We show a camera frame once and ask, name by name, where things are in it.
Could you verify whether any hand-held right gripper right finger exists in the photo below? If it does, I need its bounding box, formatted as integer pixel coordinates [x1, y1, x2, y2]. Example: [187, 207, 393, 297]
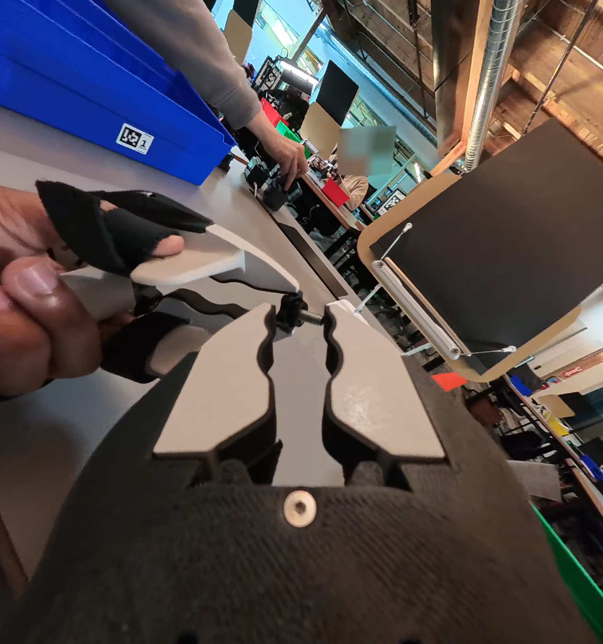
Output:
[321, 301, 447, 488]

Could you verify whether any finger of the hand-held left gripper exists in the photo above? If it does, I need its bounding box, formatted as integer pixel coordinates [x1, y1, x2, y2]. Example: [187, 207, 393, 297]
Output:
[145, 288, 249, 378]
[129, 224, 300, 295]

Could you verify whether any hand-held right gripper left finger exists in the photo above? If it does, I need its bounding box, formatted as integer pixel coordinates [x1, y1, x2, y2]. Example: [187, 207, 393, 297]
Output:
[152, 303, 283, 486]

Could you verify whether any black knob screw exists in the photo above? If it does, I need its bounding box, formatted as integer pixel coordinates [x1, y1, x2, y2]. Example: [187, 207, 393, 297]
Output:
[276, 293, 325, 334]

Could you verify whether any another person's forearm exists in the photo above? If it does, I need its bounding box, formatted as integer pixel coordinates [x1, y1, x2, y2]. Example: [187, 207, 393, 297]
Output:
[102, 0, 265, 130]

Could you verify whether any person's left hand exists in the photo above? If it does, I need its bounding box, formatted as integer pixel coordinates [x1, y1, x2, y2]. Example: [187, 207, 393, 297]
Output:
[0, 181, 186, 399]

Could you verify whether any black device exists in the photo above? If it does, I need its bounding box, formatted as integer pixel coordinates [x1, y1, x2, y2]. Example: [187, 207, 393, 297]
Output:
[245, 160, 303, 212]

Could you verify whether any black white marker sticker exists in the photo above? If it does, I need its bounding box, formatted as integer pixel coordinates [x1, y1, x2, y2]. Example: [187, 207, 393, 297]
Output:
[116, 123, 155, 155]

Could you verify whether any red plastic bin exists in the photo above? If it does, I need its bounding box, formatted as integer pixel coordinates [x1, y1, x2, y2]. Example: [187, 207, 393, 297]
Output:
[260, 98, 290, 127]
[321, 177, 350, 207]

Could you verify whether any small green plastic bin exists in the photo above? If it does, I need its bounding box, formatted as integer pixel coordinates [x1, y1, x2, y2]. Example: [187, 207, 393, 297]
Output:
[275, 121, 313, 158]

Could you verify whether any large black plywood panel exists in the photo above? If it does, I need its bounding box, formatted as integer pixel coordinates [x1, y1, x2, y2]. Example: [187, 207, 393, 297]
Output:
[357, 118, 603, 383]

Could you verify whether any blue plastic bin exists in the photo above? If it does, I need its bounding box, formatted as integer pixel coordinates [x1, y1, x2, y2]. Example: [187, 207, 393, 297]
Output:
[0, 0, 238, 187]

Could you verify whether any wooden beam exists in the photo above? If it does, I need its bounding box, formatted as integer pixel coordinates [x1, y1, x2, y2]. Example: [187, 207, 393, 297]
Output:
[430, 0, 496, 177]

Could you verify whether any white metal bracket rail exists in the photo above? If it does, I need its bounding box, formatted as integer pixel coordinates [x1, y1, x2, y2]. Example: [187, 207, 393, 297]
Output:
[371, 259, 461, 361]

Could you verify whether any spiral metal duct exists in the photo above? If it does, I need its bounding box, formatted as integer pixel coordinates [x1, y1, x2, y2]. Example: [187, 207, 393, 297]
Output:
[463, 0, 522, 173]

